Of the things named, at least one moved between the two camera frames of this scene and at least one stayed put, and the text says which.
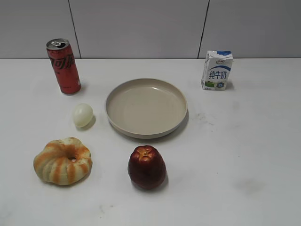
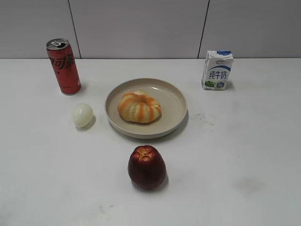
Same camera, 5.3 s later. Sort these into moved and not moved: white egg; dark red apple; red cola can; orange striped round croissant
Moved: orange striped round croissant
Not moved: dark red apple; red cola can; white egg
